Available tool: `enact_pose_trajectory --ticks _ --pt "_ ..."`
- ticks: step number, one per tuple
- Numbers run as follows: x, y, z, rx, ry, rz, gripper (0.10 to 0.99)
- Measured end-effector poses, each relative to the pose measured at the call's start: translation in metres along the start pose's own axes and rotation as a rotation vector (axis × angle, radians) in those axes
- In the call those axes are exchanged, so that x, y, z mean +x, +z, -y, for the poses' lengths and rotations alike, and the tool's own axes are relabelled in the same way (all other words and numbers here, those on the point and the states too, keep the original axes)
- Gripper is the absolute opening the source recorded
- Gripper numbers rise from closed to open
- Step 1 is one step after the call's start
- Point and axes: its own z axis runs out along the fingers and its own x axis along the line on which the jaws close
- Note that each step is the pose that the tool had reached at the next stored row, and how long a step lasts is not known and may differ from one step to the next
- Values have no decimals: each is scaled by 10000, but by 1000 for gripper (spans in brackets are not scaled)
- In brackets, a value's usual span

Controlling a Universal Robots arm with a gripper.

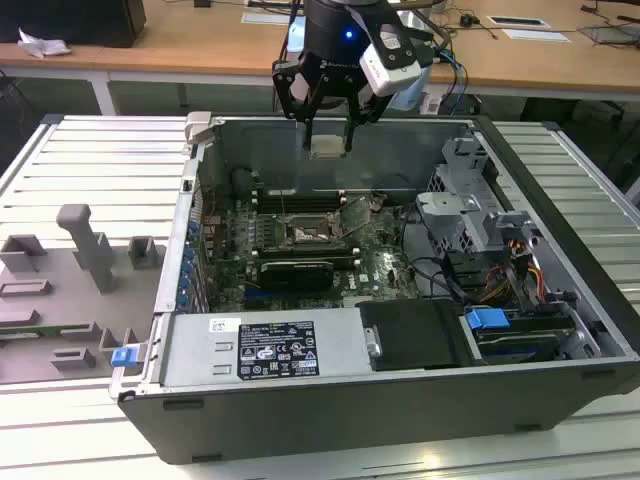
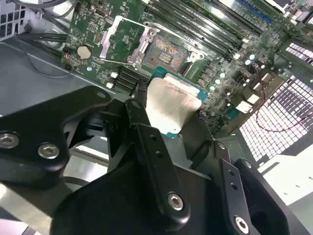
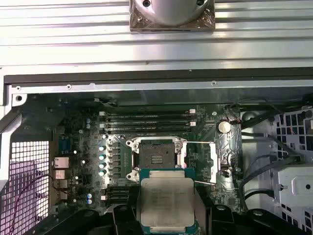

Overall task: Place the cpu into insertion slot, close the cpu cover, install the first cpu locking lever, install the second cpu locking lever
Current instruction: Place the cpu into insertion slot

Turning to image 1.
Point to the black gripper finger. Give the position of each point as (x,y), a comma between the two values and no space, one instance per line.
(367,116)
(287,95)

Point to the silver square CPU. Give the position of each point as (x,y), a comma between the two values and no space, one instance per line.
(327,148)

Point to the black RAM slot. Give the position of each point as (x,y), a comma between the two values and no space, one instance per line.
(305,203)
(305,198)
(300,254)
(305,193)
(305,208)
(300,247)

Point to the CPU socket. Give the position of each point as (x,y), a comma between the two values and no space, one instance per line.
(310,233)

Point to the pale blue teach pendant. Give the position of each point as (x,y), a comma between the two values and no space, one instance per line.
(417,91)

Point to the small white box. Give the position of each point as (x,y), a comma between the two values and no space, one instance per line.
(432,105)

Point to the grey case latch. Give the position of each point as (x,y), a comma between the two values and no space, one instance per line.
(197,125)

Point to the wooden office desk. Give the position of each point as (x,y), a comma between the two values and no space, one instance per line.
(200,50)
(50,62)

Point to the grey metal drive cage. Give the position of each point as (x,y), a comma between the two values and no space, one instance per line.
(440,202)

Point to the small black box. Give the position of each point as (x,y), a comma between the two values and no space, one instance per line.
(201,3)

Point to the small black device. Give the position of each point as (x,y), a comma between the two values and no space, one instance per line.
(469,20)

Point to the green motherboard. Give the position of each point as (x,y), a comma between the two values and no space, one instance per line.
(380,280)

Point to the low profile graphics card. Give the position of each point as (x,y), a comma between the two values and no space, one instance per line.
(295,275)

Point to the black plastic shroud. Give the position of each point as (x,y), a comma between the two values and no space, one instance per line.
(415,335)

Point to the black desktop computer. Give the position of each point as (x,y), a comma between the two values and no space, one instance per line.
(75,20)

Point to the blue disk carrier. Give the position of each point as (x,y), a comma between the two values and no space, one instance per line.
(485,318)

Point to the crumpled white paper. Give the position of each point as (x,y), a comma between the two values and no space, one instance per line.
(42,45)

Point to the clear plastic tray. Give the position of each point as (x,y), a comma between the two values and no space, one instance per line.
(610,34)

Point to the hard disk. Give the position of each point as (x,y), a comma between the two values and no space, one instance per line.
(525,334)

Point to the silver power supply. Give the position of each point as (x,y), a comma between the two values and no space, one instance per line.
(200,350)

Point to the black open PC case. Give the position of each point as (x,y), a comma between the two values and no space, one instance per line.
(350,420)

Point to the blue case latch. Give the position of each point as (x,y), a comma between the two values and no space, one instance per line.
(122,357)

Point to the grey parts rack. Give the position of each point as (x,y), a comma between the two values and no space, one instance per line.
(50,300)

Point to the green RAM stick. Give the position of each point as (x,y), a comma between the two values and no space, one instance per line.
(30,330)

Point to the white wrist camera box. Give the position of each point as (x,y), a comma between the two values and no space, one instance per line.
(390,70)

